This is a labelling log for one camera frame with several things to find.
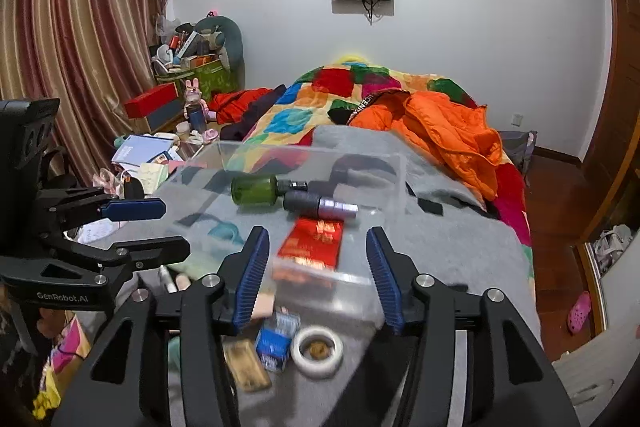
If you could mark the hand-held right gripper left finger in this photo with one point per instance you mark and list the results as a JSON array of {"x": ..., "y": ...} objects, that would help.
[{"x": 252, "y": 279}]

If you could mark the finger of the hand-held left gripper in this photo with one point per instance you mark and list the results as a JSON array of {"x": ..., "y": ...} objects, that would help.
[
  {"x": 135, "y": 209},
  {"x": 155, "y": 249}
]

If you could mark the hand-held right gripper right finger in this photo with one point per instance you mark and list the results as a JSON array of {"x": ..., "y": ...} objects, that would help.
[{"x": 385, "y": 282}]

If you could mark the white tape roll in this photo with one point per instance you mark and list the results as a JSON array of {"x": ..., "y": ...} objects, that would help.
[{"x": 300, "y": 361}]

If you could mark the clear plastic storage box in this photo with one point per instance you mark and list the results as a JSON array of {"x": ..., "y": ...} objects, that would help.
[{"x": 390, "y": 177}]

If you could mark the beige flat box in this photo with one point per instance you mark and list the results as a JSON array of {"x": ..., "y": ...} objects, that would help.
[{"x": 264, "y": 307}]

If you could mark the pale green paper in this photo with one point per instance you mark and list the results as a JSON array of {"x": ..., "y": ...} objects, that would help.
[{"x": 154, "y": 179}]

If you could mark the blue notebook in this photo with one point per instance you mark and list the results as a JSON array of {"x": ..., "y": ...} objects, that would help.
[{"x": 132, "y": 152}]

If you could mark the small blue pack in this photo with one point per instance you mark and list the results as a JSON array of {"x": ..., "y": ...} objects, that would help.
[{"x": 272, "y": 344}]

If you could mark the red packet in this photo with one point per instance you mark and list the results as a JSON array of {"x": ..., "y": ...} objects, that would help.
[{"x": 312, "y": 242}]

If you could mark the green pump bottle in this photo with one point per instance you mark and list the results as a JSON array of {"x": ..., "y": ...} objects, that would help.
[{"x": 252, "y": 190}]

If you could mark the amber rectangular bar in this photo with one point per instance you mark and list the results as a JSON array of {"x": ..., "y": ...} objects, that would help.
[{"x": 247, "y": 369}]

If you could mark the purple spray bottle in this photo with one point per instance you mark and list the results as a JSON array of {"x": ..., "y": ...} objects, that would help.
[{"x": 320, "y": 205}]

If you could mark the pink socks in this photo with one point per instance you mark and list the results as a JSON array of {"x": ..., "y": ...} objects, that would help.
[{"x": 205, "y": 137}]

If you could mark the red box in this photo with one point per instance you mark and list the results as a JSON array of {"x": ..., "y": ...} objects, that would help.
[{"x": 150, "y": 102}]

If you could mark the dark blue bottle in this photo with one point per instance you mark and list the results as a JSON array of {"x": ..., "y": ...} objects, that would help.
[{"x": 198, "y": 117}]

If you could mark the pink rabbit toy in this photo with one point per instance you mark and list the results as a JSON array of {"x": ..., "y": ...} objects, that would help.
[{"x": 192, "y": 93}]

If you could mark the yellow printed bag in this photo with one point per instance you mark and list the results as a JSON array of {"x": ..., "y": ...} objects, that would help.
[{"x": 65, "y": 347}]

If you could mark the striped red gold curtain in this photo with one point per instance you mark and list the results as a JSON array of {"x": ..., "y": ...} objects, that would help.
[{"x": 75, "y": 7}]

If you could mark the red orange garment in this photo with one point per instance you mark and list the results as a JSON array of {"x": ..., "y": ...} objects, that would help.
[{"x": 240, "y": 102}]

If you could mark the dark purple garment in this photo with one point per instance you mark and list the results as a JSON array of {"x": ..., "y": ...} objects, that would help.
[{"x": 255, "y": 117}]

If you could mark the green gift bag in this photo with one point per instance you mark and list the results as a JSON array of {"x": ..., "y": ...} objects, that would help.
[{"x": 215, "y": 77}]

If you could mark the orange down jacket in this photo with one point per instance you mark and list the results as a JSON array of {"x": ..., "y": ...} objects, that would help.
[{"x": 440, "y": 127}]

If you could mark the grey bag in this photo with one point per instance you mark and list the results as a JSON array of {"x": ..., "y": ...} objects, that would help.
[{"x": 520, "y": 149}]

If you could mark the pink clog shoe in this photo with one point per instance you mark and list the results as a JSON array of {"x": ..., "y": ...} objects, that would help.
[{"x": 580, "y": 312}]

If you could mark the colourful patchwork quilt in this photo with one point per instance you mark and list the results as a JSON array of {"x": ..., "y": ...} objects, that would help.
[{"x": 340, "y": 82}]

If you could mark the white shoes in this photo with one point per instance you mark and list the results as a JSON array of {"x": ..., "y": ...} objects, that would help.
[{"x": 612, "y": 247}]

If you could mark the wooden wardrobe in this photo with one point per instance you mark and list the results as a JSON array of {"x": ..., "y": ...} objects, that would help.
[{"x": 625, "y": 57}]

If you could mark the white wall socket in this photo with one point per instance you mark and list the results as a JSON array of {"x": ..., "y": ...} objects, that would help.
[{"x": 517, "y": 119}]

